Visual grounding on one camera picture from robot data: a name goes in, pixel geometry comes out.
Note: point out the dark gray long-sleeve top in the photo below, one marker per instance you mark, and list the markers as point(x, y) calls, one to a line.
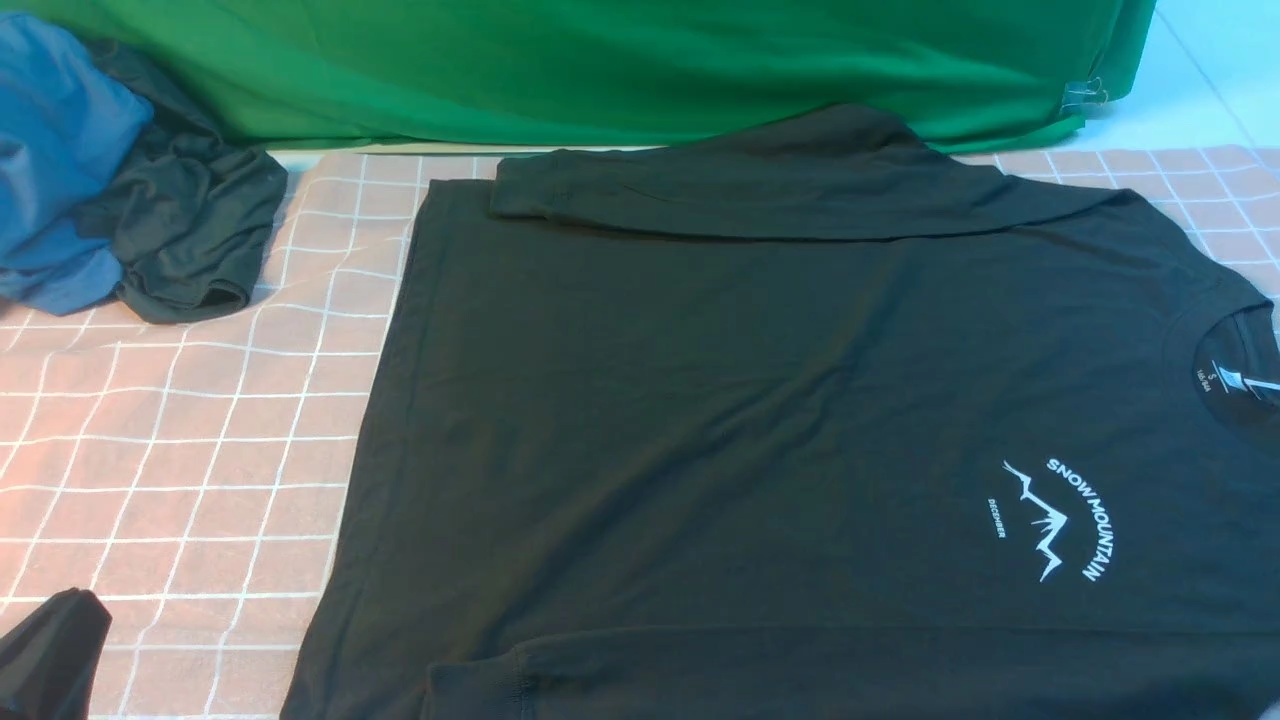
point(808, 421)

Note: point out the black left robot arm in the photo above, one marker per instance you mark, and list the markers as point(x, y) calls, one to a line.
point(50, 658)

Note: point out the green backdrop cloth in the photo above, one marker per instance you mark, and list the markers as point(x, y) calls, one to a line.
point(967, 76)

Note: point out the crumpled dark gray garment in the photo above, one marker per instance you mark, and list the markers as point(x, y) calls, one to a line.
point(190, 214)

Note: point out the pink grid tablecloth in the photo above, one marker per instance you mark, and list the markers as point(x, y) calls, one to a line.
point(195, 478)

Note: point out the metal binder clip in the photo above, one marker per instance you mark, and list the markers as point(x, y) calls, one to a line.
point(1080, 96)

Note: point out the blue garment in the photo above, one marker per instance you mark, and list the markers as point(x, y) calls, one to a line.
point(66, 128)

